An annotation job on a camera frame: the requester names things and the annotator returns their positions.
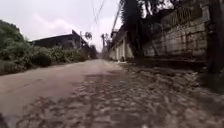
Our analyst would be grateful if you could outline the palm tree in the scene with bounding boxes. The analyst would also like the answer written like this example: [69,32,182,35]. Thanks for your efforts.
[84,31,94,44]

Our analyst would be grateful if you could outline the grey cobbled concrete road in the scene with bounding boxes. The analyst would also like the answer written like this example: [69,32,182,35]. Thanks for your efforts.
[0,58,224,128]

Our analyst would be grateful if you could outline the dark ivy-covered tree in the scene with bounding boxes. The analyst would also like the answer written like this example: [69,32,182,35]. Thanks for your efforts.
[119,0,149,58]

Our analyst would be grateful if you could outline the leaning pole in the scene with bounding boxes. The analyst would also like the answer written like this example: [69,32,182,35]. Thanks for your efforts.
[109,0,123,34]

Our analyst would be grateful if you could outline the dark roofed building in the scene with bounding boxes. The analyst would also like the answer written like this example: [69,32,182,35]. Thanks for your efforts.
[30,29,92,54]

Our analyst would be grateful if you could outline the green bushes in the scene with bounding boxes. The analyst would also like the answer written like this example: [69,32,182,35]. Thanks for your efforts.
[0,19,90,76]

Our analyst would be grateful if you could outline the overhead wires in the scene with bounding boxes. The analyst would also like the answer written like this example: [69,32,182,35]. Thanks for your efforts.
[89,0,107,26]

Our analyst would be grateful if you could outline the grey stone block wall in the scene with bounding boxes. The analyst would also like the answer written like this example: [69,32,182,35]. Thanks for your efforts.
[107,3,214,62]

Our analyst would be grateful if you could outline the railing on wall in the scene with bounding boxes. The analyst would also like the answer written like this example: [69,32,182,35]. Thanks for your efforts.
[161,2,204,29]

